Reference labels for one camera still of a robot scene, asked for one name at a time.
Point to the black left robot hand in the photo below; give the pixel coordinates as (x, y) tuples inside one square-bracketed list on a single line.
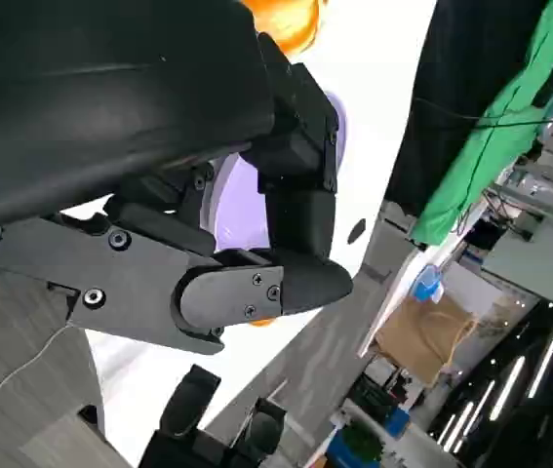
[(110, 97)]

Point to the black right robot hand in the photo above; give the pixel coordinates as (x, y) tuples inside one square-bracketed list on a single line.
[(185, 409)]

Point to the orange and white bread roll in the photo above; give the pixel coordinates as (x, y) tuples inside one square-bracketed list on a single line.
[(290, 19), (262, 321)]

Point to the lilac plate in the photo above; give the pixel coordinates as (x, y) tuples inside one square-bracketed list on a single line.
[(237, 209)]

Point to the blue bin with plant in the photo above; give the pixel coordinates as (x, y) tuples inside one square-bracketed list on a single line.
[(354, 446)]

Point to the small blue box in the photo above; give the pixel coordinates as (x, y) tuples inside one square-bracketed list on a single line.
[(398, 423)]

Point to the brown cardboard box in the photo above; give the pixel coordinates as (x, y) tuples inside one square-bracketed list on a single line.
[(427, 336)]

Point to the blue and white object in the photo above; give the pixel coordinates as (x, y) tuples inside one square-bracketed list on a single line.
[(429, 285)]

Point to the ceiling light strip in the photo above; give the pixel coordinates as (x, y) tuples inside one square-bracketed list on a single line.
[(548, 355), (506, 389)]

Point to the green cloth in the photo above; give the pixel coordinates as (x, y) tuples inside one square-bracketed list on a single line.
[(471, 166)]

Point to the black backdrop cloth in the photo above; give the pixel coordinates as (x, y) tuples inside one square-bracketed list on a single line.
[(476, 58)]

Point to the white workshop desk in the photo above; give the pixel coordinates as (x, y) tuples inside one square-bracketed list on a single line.
[(534, 258)]

